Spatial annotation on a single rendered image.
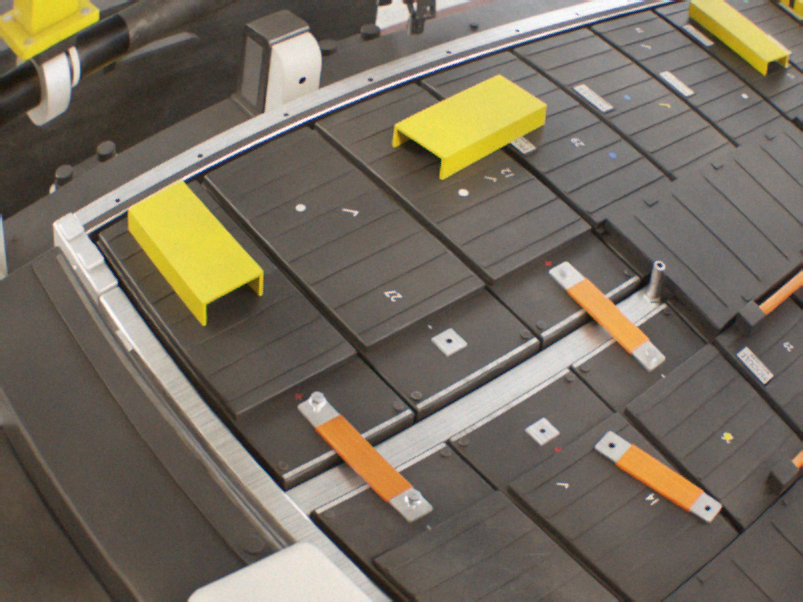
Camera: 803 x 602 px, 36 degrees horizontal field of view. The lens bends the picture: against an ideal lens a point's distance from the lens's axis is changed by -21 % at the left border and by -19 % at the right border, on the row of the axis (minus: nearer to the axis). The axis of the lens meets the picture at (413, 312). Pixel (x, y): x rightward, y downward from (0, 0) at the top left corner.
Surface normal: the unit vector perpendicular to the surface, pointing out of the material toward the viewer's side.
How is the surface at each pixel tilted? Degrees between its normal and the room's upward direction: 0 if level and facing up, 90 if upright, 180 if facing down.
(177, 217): 0
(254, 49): 90
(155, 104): 90
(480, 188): 0
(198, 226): 0
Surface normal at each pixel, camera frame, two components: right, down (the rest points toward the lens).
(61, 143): 0.47, 0.67
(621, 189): 0.09, -0.69
